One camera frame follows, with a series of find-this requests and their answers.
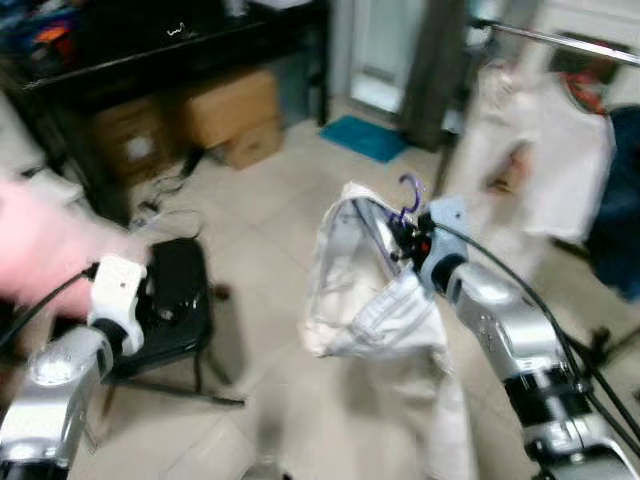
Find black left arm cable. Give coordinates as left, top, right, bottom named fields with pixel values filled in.
left=0, top=262, right=101, bottom=353

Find white glass-door cabinet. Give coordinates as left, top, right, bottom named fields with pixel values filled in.
left=530, top=0, right=640, bottom=86

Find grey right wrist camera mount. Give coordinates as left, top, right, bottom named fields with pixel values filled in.
left=424, top=196, right=472, bottom=293

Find small brown cardboard box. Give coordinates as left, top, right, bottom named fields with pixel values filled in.
left=213, top=125, right=288, bottom=172

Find teal floor mat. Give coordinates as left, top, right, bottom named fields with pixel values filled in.
left=318, top=114, right=410, bottom=164

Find metal clothes rack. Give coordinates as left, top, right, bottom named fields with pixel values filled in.
left=462, top=17, right=640, bottom=376

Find black chair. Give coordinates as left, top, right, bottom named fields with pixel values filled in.
left=103, top=236, right=248, bottom=409

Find cream white trousers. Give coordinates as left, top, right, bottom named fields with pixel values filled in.
left=298, top=181, right=479, bottom=480

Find pink cloth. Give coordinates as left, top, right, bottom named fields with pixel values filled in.
left=0, top=172, right=153, bottom=309

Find black desk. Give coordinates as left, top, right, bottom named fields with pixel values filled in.
left=0, top=0, right=333, bottom=229

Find grey curtain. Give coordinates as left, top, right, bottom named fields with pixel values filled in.
left=400, top=0, right=473, bottom=153

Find blue denim jeans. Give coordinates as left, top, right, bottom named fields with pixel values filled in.
left=588, top=105, right=640, bottom=303

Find white garment with brown spot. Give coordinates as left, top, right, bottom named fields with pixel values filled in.
left=455, top=60, right=549, bottom=241

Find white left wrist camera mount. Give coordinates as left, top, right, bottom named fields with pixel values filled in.
left=88, top=254, right=150, bottom=353

